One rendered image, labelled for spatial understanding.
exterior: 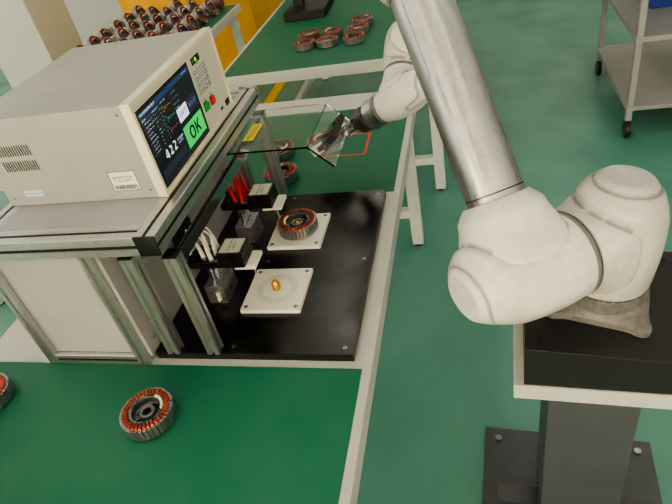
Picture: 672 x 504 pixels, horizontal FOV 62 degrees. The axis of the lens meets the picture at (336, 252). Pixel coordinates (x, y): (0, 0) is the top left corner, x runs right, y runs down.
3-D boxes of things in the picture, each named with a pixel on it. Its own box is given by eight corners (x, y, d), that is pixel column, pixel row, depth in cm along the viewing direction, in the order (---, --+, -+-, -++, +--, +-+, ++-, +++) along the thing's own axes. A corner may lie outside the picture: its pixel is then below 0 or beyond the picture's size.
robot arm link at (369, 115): (401, 113, 160) (386, 122, 164) (383, 86, 157) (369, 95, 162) (386, 128, 154) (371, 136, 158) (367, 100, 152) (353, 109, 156)
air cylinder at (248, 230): (263, 226, 164) (258, 211, 161) (256, 242, 158) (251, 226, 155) (247, 227, 165) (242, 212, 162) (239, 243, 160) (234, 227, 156)
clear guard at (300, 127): (350, 121, 154) (346, 101, 150) (334, 167, 135) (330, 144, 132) (239, 131, 162) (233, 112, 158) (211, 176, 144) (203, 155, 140)
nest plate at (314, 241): (330, 216, 162) (330, 212, 161) (320, 248, 151) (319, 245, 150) (281, 218, 166) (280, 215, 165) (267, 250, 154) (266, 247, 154)
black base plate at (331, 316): (386, 195, 169) (385, 189, 168) (354, 361, 121) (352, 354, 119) (241, 203, 181) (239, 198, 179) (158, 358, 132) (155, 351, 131)
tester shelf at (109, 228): (260, 102, 159) (255, 87, 156) (161, 256, 108) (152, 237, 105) (123, 117, 170) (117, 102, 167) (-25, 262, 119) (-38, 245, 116)
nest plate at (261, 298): (313, 271, 144) (312, 267, 143) (300, 313, 132) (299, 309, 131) (258, 272, 147) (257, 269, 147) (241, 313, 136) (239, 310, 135)
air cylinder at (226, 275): (238, 282, 146) (232, 266, 142) (229, 303, 140) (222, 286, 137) (220, 283, 147) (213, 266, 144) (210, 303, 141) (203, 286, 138)
